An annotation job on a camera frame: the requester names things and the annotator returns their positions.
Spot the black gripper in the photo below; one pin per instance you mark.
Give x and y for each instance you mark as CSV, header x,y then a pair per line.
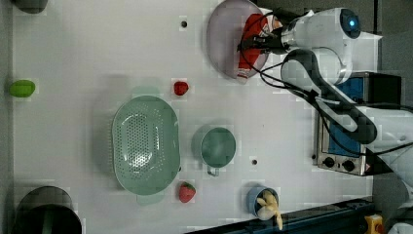
x,y
272,43

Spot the red ketchup bottle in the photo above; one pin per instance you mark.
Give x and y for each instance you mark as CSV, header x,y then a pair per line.
x,y
251,60

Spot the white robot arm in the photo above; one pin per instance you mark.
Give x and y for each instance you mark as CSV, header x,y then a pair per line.
x,y
319,49

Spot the grey oval plate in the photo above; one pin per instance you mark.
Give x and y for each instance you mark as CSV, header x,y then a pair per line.
x,y
224,32

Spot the green metal mug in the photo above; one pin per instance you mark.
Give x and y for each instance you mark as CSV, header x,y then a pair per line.
x,y
218,148

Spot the green perforated colander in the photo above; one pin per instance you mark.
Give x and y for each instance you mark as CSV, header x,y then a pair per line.
x,y
145,145

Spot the large red strawberry toy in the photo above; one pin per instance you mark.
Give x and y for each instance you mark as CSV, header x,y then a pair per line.
x,y
186,192

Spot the peeled banana toy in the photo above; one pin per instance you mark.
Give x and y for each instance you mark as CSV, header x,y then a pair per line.
x,y
269,208

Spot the blue cup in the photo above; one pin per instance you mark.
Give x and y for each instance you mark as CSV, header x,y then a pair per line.
x,y
253,194

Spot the yellow toy object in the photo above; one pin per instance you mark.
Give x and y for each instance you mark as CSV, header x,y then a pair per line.
x,y
374,224

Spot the green cylinder object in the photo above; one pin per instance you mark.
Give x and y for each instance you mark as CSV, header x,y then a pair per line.
x,y
22,89

